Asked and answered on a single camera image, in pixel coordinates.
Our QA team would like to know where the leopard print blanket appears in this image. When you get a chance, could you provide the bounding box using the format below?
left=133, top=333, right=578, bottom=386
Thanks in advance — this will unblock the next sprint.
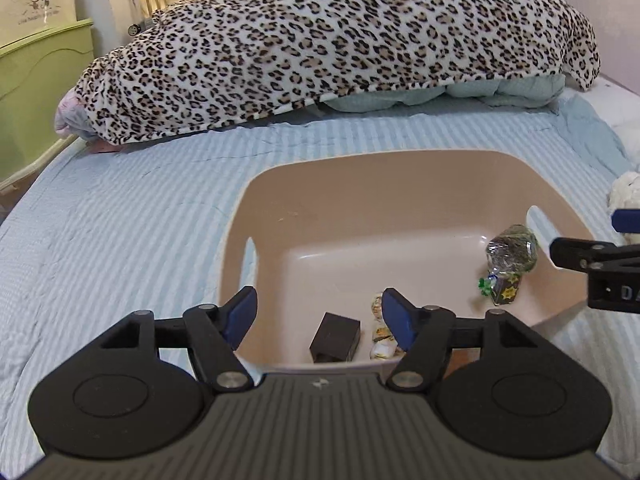
left=74, top=0, right=601, bottom=146

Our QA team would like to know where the pink cloth under blanket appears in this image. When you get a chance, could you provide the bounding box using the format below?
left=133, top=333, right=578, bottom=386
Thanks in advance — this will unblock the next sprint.
left=53, top=89, right=120, bottom=153

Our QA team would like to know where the small black box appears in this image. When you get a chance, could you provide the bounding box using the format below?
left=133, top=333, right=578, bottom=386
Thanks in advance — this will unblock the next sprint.
left=309, top=312, right=360, bottom=363

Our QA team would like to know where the white plush toy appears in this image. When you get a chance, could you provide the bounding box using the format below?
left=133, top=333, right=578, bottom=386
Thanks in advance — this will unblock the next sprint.
left=608, top=171, right=640, bottom=214

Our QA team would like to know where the leopard print hair scrunchie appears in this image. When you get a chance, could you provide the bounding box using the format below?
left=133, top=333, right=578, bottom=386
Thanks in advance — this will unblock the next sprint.
left=370, top=294, right=404, bottom=361

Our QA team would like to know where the beige plastic storage basket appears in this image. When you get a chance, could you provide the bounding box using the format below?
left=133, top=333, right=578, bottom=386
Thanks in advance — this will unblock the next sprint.
left=218, top=150, right=589, bottom=370

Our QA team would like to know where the clear bag of dried herbs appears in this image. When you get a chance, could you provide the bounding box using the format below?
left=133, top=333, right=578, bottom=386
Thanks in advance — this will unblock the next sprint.
left=477, top=224, right=538, bottom=307

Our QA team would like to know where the blue striped bed sheet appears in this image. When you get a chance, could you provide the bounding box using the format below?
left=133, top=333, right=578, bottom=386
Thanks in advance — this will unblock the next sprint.
left=1, top=90, right=634, bottom=478

